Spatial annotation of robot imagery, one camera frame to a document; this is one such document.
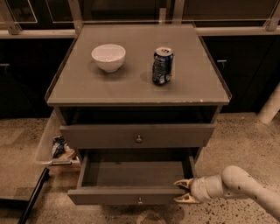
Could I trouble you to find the grey top drawer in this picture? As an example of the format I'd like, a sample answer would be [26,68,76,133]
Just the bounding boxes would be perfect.
[60,124,215,149]

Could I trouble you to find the clear plastic bin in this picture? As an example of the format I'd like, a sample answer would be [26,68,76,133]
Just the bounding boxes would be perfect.
[36,111,81,171]

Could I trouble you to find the dark background counter cabinets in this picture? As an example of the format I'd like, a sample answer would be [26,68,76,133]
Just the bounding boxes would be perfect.
[0,0,279,118]

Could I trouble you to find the white post at right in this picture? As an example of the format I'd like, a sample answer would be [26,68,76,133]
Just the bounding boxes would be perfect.
[257,82,280,124]

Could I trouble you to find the grey drawer cabinet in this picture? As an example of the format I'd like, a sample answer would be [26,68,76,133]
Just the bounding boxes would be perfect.
[44,24,233,165]

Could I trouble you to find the grey drawer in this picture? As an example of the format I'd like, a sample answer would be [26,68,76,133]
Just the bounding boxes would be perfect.
[68,148,194,205]
[60,124,215,149]

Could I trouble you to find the blue soda can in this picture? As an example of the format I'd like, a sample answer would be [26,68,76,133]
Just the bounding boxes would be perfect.
[152,46,174,85]

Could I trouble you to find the blue snack bag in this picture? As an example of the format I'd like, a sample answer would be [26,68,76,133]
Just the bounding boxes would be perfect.
[52,136,66,158]

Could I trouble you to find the black pole on floor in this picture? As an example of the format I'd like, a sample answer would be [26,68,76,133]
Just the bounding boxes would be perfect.
[17,168,50,224]

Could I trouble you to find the white ceramic bowl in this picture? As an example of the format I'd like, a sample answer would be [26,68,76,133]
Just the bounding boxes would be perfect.
[91,44,126,73]

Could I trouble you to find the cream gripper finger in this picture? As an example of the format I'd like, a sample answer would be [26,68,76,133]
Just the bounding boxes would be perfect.
[174,192,200,204]
[173,178,193,189]

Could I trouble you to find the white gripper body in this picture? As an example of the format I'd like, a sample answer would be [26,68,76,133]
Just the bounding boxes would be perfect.
[190,177,211,203]

